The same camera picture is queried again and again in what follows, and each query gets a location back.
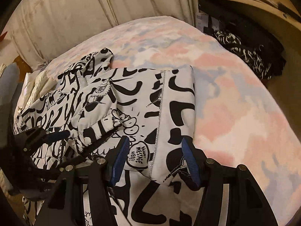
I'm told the white black graffiti print jacket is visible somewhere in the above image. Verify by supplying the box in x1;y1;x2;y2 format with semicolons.
14;48;201;225

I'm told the black white clothes pile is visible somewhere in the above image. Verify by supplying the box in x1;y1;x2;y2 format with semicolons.
204;26;286;80

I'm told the upper blue bolster pillow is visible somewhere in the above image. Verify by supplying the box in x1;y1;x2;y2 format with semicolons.
1;63;22;110

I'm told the pastel patchwork bed cover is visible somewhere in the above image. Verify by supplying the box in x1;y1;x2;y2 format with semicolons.
46;16;300;225

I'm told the beige patterned curtain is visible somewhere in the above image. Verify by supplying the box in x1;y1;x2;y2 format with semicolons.
1;0;197;69

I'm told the curved wooden shelf unit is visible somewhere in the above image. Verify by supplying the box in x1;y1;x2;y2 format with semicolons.
196;0;301;59

